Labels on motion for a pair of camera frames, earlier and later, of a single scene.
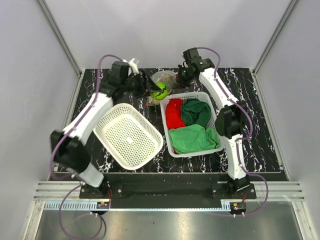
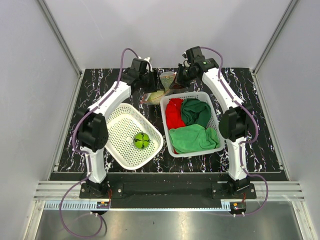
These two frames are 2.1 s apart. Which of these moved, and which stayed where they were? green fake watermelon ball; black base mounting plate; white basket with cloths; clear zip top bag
Moved: green fake watermelon ball
Stayed: clear zip top bag; black base mounting plate; white basket with cloths
